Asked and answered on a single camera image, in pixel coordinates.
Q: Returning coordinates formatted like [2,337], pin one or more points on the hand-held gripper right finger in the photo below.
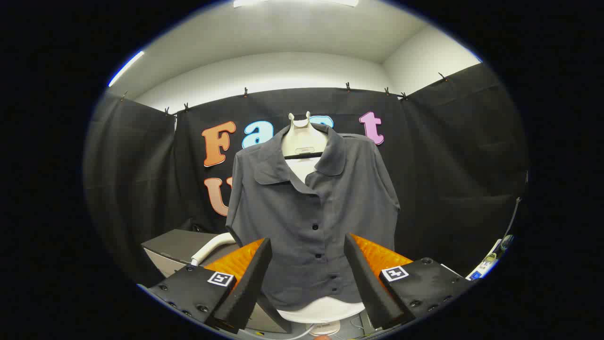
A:
[365,278]

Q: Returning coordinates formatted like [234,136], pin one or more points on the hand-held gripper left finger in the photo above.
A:
[250,283]

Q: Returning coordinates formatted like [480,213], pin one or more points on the white garment steamer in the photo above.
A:
[210,248]

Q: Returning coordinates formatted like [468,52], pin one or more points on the grey button-up shirt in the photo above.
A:
[349,198]

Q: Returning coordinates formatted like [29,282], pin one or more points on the white stand base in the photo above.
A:
[323,327]

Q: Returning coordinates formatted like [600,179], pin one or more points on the grey drawer cabinet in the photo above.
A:
[174,245]

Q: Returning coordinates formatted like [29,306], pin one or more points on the white and blue device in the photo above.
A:
[486,264]

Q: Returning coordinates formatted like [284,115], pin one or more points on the black backdrop cloth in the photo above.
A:
[448,165]

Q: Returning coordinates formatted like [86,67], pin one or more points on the long ceiling light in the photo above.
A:
[292,2]

